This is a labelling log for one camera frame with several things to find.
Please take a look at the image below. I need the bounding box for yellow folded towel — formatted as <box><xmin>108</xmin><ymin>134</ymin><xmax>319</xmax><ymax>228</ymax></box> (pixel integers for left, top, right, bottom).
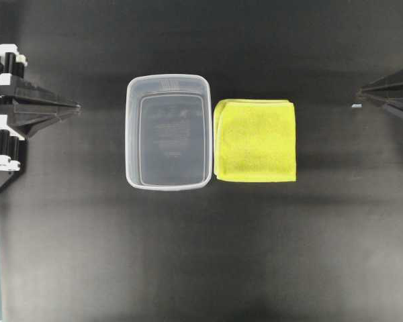
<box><xmin>214</xmin><ymin>99</ymin><xmax>297</xmax><ymax>182</ymax></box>

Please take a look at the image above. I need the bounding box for clear plastic container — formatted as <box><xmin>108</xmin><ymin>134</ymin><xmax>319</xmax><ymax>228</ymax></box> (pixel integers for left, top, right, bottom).
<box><xmin>125</xmin><ymin>74</ymin><xmax>213</xmax><ymax>191</ymax></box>

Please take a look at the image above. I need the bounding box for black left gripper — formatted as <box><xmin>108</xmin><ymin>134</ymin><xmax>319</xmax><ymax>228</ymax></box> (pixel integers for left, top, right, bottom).
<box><xmin>0</xmin><ymin>44</ymin><xmax>81</xmax><ymax>192</ymax></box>

